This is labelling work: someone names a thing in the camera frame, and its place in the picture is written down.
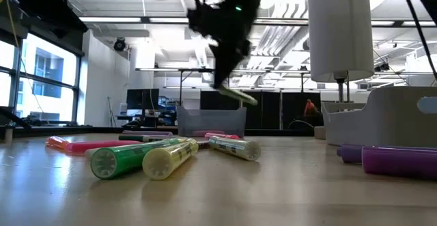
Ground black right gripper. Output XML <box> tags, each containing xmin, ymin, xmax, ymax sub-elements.
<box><xmin>186</xmin><ymin>0</ymin><xmax>270</xmax><ymax>89</ymax></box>

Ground pale yellow-green marker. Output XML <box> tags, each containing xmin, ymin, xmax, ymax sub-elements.
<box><xmin>215</xmin><ymin>83</ymin><xmax>259</xmax><ymax>107</ymax></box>

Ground pale green highlighter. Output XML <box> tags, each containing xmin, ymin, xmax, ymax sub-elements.
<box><xmin>208</xmin><ymin>135</ymin><xmax>262</xmax><ymax>162</ymax></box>

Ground yellow highlighter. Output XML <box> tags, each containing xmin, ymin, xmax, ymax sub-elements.
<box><xmin>141</xmin><ymin>137</ymin><xmax>199</xmax><ymax>182</ymax></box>

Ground green Expo dry-erase marker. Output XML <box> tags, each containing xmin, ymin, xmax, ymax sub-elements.
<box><xmin>117</xmin><ymin>134</ymin><xmax>173</xmax><ymax>143</ymax></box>

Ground white plastic bin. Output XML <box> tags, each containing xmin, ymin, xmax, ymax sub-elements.
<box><xmin>320</xmin><ymin>85</ymin><xmax>437</xmax><ymax>148</ymax></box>

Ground orange highlighter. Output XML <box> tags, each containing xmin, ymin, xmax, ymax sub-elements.
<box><xmin>46</xmin><ymin>136</ymin><xmax>71</xmax><ymax>152</ymax></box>

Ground grey translucent plastic bin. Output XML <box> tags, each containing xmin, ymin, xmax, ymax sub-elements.
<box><xmin>176</xmin><ymin>106</ymin><xmax>247</xmax><ymax>138</ymax></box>

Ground white ceiling ducts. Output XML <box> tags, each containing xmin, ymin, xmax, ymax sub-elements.
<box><xmin>251</xmin><ymin>0</ymin><xmax>310</xmax><ymax>87</ymax></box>

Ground long ceiling light strip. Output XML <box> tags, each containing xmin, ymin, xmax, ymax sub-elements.
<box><xmin>149</xmin><ymin>17</ymin><xmax>189</xmax><ymax>24</ymax></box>
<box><xmin>254</xmin><ymin>18</ymin><xmax>309</xmax><ymax>26</ymax></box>
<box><xmin>79</xmin><ymin>16</ymin><xmax>141</xmax><ymax>23</ymax></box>

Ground cluttered office desk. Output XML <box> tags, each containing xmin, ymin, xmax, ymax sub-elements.
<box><xmin>115</xmin><ymin>100</ymin><xmax>178</xmax><ymax>128</ymax></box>

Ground person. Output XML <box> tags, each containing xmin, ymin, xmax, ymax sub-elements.
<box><xmin>302</xmin><ymin>98</ymin><xmax>324</xmax><ymax>128</ymax></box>

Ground black computer monitor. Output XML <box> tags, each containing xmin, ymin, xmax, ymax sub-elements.
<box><xmin>126</xmin><ymin>88</ymin><xmax>160</xmax><ymax>111</ymax></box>

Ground white shade table lamp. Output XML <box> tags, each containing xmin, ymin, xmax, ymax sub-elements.
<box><xmin>308</xmin><ymin>0</ymin><xmax>376</xmax><ymax>140</ymax></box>

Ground large glass window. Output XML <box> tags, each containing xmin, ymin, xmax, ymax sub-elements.
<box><xmin>0</xmin><ymin>31</ymin><xmax>81</xmax><ymax>124</ymax></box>

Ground black partition wall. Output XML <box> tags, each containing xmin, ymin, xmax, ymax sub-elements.
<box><xmin>199</xmin><ymin>89</ymin><xmax>322</xmax><ymax>130</ymax></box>

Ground black metal gantry frame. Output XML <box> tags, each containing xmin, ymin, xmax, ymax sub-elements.
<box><xmin>135</xmin><ymin>67</ymin><xmax>311</xmax><ymax>94</ymax></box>

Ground black aluminium table frame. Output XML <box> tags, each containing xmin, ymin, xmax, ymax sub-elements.
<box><xmin>13</xmin><ymin>125</ymin><xmax>178</xmax><ymax>135</ymax></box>

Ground black hanging cable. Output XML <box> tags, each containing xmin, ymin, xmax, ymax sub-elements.
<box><xmin>397</xmin><ymin>0</ymin><xmax>437</xmax><ymax>81</ymax></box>

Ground yellow cable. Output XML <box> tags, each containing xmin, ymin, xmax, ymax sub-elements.
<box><xmin>0</xmin><ymin>0</ymin><xmax>22</xmax><ymax>51</ymax></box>

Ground black frame strut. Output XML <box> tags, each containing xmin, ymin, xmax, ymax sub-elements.
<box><xmin>0</xmin><ymin>105</ymin><xmax>31</xmax><ymax>130</ymax></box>

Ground small white post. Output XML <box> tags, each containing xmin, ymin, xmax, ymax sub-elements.
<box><xmin>3</xmin><ymin>125</ymin><xmax>14</xmax><ymax>143</ymax></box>

